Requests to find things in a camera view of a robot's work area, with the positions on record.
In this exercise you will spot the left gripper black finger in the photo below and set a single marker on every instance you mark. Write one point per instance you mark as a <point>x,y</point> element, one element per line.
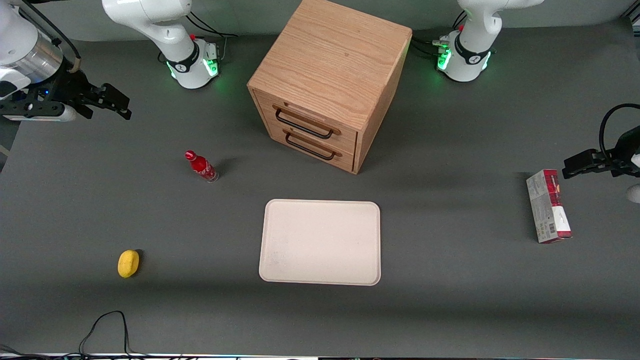
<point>582,171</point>
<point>585,156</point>

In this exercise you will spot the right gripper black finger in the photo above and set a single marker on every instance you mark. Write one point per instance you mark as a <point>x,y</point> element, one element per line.
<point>114,95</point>
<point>112,110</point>

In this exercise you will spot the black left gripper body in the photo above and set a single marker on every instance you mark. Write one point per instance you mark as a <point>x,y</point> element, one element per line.
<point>621,151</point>

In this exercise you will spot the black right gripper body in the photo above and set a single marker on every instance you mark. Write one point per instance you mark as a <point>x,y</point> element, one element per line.
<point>71,86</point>

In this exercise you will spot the wooden drawer cabinet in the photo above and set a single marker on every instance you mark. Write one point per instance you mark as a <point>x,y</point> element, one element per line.
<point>305,111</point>

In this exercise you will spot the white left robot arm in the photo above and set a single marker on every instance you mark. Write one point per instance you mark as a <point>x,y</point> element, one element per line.
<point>470,45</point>

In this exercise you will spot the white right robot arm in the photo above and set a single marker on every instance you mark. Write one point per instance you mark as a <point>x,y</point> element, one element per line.
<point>165,30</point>

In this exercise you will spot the wooden two-drawer cabinet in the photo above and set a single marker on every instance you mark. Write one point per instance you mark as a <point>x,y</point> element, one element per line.
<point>330,55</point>

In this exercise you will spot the grey and red carton box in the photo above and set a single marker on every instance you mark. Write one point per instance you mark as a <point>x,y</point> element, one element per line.
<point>547,210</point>

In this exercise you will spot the red soda bottle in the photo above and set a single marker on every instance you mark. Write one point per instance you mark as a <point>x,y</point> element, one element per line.
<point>202,167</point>

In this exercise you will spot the yellow lemon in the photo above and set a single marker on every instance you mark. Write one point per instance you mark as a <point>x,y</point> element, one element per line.
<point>128,263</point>

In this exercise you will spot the cream rectangular tray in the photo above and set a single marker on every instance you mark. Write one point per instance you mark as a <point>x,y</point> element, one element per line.
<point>320,242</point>

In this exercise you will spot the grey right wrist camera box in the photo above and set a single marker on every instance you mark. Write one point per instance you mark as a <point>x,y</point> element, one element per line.
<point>45,115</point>

